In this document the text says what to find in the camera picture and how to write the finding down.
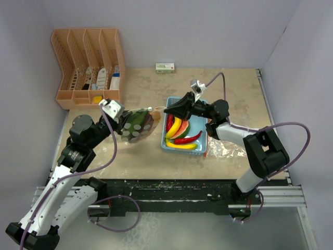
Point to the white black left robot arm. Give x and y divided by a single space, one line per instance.
40 228

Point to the clear bag with orange zipper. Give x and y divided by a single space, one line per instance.
223 149

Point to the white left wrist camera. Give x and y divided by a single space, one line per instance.
112 108

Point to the green and white small box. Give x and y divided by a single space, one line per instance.
165 68

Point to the red chili pepper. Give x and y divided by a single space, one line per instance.
187 140
169 122

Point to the white bottle in organizer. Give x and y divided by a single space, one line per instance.
101 79

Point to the watermelon slice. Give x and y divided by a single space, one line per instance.
182 131

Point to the peach plastic file organizer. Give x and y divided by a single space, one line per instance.
81 53

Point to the black aluminium base frame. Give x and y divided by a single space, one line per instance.
193 214

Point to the clear polka dot zip bag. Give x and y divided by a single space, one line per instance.
160 109

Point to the green leafy vegetable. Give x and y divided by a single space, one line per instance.
130 137

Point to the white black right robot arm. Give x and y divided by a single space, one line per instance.
265 152

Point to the yellow block in organizer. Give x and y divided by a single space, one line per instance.
97 99

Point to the yellow banana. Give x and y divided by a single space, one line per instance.
191 146
176 125

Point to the light blue plastic basket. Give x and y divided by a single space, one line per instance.
197 124

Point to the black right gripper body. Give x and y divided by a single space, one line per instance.
201 109

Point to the orange purple papaya slice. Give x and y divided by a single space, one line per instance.
146 124

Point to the white blue box in organizer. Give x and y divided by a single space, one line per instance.
115 80

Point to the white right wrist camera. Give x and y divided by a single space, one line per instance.
198 88

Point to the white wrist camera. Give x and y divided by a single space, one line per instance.
198 88
112 108

